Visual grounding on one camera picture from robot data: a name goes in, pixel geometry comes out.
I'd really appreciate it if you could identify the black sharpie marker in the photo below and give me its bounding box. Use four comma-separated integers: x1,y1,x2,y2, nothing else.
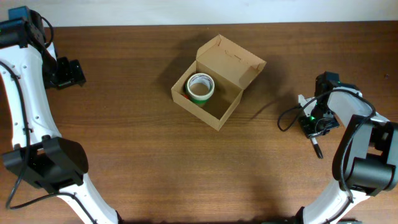
310,138,323,159

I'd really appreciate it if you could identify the brown cardboard box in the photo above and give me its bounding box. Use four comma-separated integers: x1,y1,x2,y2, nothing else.
171,35,266,131

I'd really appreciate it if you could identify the green tape roll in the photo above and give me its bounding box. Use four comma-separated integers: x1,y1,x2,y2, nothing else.
187,91,213,104

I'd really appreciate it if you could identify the white masking tape roll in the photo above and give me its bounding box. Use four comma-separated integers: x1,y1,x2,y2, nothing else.
185,73,215,101

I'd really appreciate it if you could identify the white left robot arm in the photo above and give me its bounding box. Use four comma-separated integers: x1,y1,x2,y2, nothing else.
1,45,122,223

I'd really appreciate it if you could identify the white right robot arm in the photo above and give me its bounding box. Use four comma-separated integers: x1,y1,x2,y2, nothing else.
295,86,397,223

